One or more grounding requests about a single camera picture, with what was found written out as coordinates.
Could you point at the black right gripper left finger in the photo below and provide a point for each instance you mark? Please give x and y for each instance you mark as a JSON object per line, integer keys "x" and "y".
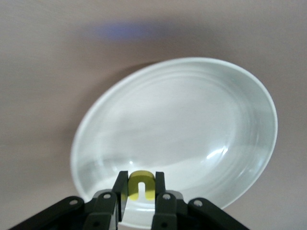
{"x": 100, "y": 210}

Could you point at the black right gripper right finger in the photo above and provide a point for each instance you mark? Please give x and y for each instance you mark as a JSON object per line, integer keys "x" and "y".
{"x": 172, "y": 213}

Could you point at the yellow foam letter u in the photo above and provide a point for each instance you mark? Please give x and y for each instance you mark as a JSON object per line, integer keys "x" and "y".
{"x": 141, "y": 178}

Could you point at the beige plate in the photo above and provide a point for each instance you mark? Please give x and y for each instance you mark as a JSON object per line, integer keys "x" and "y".
{"x": 180, "y": 119}

